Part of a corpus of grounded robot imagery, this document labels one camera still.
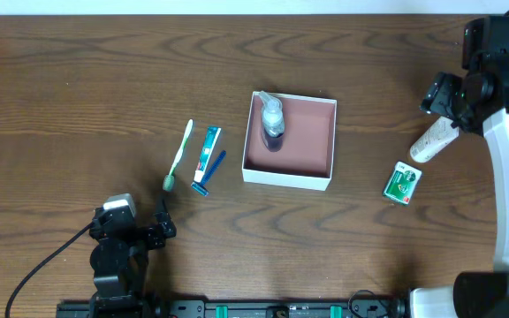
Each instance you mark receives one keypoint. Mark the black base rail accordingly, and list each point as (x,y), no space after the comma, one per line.
(363,304)

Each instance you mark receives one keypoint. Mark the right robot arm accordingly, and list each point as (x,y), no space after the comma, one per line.
(477,103)

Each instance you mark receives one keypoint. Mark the white lotion tube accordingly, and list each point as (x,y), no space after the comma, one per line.
(435,139)

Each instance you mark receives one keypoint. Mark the green soap packet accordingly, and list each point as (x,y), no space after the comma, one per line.
(402,183)

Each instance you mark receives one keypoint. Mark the blue disposable razor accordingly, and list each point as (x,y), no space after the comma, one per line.
(199,187)

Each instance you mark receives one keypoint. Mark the white box with pink interior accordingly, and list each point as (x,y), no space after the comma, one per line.
(306,157)

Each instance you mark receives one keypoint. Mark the green white toothbrush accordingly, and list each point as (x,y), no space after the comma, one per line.
(169,180)

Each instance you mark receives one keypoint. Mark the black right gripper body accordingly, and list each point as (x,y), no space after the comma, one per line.
(442,94)

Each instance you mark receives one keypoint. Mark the teal white toothpaste tube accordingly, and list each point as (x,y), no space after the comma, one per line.
(209,143)

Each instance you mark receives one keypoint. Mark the clear pump bottle dark liquid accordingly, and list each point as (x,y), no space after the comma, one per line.
(273,122)

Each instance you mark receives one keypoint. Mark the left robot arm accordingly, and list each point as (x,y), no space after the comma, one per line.
(120,260)

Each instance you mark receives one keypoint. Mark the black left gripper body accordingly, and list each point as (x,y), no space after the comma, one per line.
(146,234)

